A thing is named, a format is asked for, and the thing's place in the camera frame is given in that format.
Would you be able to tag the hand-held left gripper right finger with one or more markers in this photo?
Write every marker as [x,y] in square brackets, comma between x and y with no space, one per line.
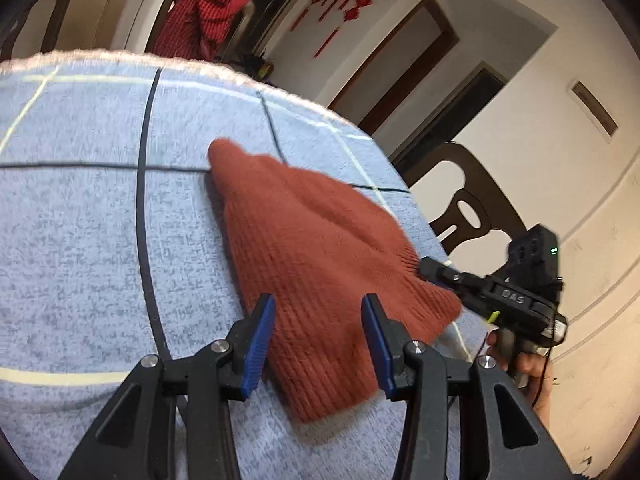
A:
[377,345]

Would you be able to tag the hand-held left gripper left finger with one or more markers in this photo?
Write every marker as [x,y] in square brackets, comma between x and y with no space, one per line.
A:
[257,345]

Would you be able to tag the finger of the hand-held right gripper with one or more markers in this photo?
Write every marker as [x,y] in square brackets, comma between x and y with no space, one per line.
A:
[440,272]

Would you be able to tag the rust red knitted sweater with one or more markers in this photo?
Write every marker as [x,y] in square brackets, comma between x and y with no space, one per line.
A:
[310,260]

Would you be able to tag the person's right hand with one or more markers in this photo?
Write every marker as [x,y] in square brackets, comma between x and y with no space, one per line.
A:
[532,365]

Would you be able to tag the dark wooden chair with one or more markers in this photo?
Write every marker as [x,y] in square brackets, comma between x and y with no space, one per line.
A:
[25,15]
[480,180]
[245,25]

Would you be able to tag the dark open doorway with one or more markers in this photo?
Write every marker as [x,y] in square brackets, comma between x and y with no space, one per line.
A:
[450,115]

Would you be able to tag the blue checked fleece blanket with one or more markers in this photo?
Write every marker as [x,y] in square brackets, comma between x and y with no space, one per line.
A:
[75,240]

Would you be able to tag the brown framed door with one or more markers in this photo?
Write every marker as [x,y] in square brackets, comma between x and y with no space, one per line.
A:
[400,65]

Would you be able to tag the bottles on floor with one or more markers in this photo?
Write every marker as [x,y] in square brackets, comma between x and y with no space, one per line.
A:
[257,67]

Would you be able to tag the long red knot decoration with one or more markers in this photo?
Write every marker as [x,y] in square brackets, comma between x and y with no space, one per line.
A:
[362,2]

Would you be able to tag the dark glass door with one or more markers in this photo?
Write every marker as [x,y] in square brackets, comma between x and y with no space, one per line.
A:
[280,0]

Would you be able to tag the red checked garment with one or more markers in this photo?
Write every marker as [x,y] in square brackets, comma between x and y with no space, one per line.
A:
[200,15]

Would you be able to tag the small wall panel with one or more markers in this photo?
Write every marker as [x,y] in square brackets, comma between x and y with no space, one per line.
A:
[595,107]

